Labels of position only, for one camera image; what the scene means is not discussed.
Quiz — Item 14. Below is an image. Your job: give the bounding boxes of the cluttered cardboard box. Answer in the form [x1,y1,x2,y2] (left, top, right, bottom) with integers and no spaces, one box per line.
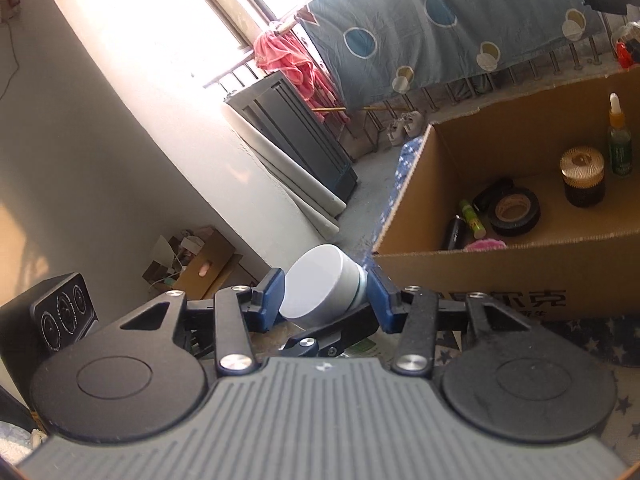
[141,226,244,301]

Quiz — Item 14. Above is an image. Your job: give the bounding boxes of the thin wall cable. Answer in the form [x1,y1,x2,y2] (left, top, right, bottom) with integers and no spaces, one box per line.
[0,0,23,83]

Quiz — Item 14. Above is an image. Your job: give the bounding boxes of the small green tube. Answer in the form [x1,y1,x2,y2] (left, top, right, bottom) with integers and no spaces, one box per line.
[458,199,487,240]

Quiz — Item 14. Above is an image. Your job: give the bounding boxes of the grey cabinet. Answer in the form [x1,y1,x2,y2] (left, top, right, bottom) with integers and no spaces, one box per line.
[223,71,359,202]

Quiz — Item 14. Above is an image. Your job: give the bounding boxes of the black tape roll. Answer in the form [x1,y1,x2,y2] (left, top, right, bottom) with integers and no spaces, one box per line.
[488,188,542,237]

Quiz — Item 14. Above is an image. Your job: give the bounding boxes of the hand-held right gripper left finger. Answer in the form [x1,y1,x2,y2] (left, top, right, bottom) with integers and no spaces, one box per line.
[117,267,287,376]

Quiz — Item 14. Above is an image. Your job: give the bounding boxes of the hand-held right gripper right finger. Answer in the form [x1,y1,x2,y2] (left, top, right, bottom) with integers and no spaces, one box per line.
[367,267,533,376]

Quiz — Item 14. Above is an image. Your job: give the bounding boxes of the black tube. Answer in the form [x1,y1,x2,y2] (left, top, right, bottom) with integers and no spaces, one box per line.
[442,215,466,251]

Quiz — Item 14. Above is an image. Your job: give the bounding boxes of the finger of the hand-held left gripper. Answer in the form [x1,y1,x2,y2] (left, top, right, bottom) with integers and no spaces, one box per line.
[284,302,378,360]

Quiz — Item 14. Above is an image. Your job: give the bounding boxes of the grey sheet with circles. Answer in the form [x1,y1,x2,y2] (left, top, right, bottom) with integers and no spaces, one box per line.
[297,0,606,111]

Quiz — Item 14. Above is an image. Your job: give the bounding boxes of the star printed blanket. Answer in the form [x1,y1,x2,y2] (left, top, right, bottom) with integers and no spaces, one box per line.
[370,137,640,461]

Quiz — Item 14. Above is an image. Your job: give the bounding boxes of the red plastic item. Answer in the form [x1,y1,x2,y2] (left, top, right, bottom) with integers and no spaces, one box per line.
[612,24,640,68]

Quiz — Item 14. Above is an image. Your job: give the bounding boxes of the pink hanging clothes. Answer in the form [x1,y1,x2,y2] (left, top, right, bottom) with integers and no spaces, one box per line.
[252,30,351,123]

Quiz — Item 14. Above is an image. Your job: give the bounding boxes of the white towel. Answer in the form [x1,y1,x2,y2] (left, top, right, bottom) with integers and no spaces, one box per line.
[0,419,48,466]

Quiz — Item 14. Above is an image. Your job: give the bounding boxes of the wooden pole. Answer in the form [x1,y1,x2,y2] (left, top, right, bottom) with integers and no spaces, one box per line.
[310,104,406,112]

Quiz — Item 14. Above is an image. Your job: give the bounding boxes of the black jar gold lid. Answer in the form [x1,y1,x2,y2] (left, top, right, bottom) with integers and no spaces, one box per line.
[560,145,607,209]

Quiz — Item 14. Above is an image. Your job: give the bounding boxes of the green dropper bottle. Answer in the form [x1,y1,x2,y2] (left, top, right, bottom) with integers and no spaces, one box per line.
[606,92,635,178]

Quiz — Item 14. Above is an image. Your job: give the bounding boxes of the metal railing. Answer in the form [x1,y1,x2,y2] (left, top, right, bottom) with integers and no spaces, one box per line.
[204,35,640,158]

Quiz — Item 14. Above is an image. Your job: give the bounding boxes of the white rolled panels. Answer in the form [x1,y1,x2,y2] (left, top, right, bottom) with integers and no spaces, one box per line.
[235,120,347,240]

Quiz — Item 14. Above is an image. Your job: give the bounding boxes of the grey shoe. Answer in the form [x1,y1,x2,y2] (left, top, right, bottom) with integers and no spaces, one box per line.
[384,115,407,145]
[404,110,427,137]

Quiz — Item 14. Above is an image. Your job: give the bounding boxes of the white bottle green label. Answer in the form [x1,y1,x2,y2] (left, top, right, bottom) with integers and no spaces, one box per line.
[279,243,386,361]

